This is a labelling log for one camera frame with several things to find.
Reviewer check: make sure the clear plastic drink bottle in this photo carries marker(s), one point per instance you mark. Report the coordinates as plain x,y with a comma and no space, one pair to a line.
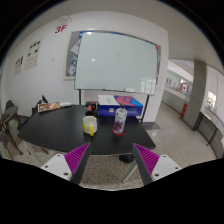
120,121

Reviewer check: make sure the blue cardboard box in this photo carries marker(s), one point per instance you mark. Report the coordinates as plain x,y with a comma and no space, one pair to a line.
130,108

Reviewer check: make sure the whiteboard on black stand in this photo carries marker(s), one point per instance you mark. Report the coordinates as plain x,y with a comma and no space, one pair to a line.
116,60

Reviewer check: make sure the black metal frame furniture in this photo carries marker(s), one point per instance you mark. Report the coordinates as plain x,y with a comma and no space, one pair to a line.
210,130

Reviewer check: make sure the red and white wall picture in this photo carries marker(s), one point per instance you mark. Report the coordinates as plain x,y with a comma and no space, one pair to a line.
184,87

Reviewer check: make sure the red floor cabinet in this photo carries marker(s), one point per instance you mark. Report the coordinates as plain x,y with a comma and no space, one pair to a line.
184,109

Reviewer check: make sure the large white wall poster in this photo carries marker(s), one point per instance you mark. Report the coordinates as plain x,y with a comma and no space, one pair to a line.
33,53

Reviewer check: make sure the white whiteboard eraser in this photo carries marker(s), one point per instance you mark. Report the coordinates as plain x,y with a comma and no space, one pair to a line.
129,89

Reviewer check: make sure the orange colourful flat box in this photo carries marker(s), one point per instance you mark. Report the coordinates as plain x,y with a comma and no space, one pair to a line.
48,107

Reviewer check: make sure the small white wall poster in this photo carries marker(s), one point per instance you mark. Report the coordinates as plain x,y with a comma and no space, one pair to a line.
18,65

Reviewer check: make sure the small white flat object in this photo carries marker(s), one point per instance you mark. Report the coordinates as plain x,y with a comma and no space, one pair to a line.
65,104

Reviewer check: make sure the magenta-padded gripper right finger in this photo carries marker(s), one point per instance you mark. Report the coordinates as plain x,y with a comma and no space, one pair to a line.
148,159

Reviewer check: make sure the flat round red coaster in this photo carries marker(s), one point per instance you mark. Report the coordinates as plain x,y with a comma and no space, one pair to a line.
118,134

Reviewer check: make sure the brown wooden chair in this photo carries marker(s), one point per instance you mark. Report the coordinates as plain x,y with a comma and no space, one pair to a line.
11,123

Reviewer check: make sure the red and black desk object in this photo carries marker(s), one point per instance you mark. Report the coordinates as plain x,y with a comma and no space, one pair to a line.
91,108

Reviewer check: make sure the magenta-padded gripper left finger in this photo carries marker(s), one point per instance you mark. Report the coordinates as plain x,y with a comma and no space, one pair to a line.
76,158

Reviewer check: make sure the wall notice board with papers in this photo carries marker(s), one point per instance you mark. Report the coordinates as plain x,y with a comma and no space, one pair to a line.
70,60

